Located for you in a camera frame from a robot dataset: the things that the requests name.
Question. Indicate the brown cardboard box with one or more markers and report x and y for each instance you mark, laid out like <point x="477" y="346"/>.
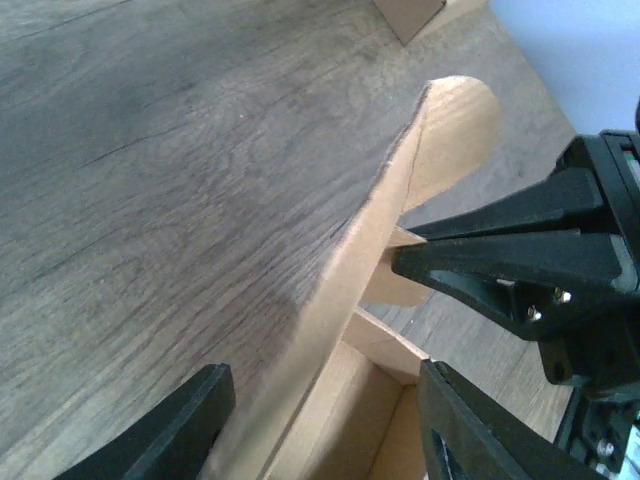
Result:
<point x="340" y="401"/>

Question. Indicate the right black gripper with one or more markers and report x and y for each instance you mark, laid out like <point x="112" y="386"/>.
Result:
<point x="580" y="286"/>

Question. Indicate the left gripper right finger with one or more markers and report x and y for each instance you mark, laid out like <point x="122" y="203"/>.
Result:
<point x="467" y="435"/>

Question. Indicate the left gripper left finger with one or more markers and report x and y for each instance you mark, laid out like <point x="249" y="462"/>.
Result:
<point x="173" y="440"/>

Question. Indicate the bottom folded cardboard box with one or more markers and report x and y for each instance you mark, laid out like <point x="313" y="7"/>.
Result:
<point x="407" y="17"/>

